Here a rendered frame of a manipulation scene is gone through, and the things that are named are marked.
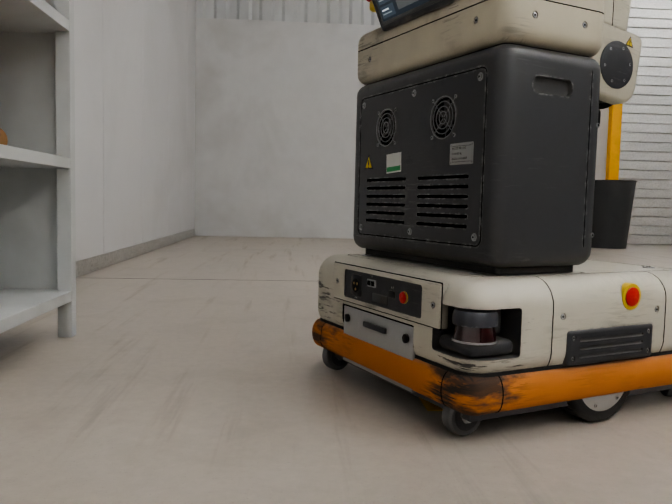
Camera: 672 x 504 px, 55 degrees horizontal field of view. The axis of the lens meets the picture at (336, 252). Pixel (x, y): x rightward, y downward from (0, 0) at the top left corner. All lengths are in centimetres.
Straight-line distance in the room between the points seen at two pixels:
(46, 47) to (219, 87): 554
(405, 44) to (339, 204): 605
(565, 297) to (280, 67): 654
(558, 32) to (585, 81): 11
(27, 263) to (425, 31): 131
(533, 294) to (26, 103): 151
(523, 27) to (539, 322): 51
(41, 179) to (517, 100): 138
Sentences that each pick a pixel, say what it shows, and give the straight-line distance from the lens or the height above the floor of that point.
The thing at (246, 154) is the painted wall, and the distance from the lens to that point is 745.
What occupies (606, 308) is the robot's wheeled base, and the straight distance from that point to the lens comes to 131.
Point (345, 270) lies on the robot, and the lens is 145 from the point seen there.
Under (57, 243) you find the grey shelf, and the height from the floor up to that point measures 27.
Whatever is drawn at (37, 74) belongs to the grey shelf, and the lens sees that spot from 209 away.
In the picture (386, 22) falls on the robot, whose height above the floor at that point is 80.
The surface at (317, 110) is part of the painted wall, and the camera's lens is 749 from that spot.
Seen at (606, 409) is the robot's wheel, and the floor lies 2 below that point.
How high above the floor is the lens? 41
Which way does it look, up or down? 4 degrees down
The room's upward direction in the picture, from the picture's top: 1 degrees clockwise
